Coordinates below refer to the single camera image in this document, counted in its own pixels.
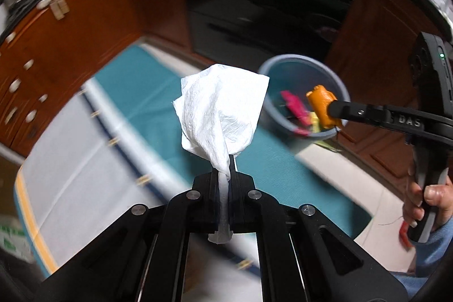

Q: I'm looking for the plain wooden cabinet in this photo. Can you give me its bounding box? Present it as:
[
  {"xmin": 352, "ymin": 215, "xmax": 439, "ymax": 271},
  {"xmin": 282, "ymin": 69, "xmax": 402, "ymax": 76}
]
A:
[{"xmin": 324, "ymin": 0, "xmax": 453, "ymax": 182}]

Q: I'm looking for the magenta snack wrapper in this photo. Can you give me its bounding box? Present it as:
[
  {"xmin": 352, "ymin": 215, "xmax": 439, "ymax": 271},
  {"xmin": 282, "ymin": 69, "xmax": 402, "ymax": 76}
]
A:
[{"xmin": 281, "ymin": 91, "xmax": 311, "ymax": 127}]

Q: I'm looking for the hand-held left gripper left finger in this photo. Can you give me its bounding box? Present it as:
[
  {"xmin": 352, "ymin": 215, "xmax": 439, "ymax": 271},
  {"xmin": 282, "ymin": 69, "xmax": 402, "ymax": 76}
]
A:
[{"xmin": 40, "ymin": 168, "xmax": 223, "ymax": 302}]

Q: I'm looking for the orange peel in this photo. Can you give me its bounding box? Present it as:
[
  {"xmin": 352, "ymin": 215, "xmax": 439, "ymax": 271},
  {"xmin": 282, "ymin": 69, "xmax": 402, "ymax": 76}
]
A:
[{"xmin": 306, "ymin": 85, "xmax": 343, "ymax": 129}]

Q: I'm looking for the green printed box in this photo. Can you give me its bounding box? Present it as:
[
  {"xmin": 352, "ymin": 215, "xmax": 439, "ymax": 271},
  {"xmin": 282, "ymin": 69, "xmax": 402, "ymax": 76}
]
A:
[{"xmin": 0, "ymin": 213, "xmax": 33, "ymax": 261}]

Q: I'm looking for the black built-in oven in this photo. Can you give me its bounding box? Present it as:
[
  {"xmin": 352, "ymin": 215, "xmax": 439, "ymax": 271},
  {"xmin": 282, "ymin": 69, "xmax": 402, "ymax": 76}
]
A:
[{"xmin": 179, "ymin": 0, "xmax": 359, "ymax": 59}]

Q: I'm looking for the wooden cabinet with white handles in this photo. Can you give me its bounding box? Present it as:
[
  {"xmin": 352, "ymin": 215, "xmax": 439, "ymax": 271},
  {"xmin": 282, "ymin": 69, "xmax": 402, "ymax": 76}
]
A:
[{"xmin": 0, "ymin": 0, "xmax": 192, "ymax": 158}]

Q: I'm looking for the yellow green scrap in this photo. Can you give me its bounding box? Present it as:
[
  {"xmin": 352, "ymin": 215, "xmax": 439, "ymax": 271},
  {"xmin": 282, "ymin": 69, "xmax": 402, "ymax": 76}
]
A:
[{"xmin": 314, "ymin": 140, "xmax": 342, "ymax": 151}]

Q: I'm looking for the red ribbed plastic piece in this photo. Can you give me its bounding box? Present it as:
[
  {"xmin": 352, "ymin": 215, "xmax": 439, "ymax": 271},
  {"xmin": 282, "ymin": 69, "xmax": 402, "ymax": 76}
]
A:
[{"xmin": 399, "ymin": 220, "xmax": 413, "ymax": 248}]

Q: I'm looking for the teal and white tablecloth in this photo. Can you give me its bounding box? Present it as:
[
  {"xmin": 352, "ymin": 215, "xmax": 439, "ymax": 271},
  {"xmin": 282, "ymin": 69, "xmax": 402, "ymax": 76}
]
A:
[{"xmin": 14, "ymin": 44, "xmax": 372, "ymax": 279}]

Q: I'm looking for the person's right forearm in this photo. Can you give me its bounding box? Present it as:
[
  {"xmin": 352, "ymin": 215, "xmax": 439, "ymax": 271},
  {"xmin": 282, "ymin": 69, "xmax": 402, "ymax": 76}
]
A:
[{"xmin": 392, "ymin": 216, "xmax": 453, "ymax": 300}]

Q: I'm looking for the person's right hand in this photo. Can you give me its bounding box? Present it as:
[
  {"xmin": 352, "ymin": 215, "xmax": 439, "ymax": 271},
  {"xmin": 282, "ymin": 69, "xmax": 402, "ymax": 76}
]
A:
[{"xmin": 403, "ymin": 160, "xmax": 453, "ymax": 230}]

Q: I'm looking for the white tissue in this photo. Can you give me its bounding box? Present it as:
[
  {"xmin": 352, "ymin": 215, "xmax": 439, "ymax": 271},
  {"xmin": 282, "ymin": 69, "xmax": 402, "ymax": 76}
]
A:
[{"xmin": 173, "ymin": 64, "xmax": 270, "ymax": 245}]

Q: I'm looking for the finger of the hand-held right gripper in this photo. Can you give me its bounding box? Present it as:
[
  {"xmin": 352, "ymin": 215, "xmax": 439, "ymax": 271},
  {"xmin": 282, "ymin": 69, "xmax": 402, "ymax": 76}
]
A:
[{"xmin": 327, "ymin": 100, "xmax": 390, "ymax": 127}]

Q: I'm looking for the blue round trash bin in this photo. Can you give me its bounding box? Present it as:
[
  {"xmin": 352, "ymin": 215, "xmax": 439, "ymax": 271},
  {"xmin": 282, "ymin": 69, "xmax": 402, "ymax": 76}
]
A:
[{"xmin": 258, "ymin": 54, "xmax": 352, "ymax": 156}]

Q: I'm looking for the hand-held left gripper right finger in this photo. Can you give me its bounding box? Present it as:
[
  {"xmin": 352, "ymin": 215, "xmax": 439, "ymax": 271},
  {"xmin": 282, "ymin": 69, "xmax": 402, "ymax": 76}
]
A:
[{"xmin": 229, "ymin": 154, "xmax": 408, "ymax": 302}]

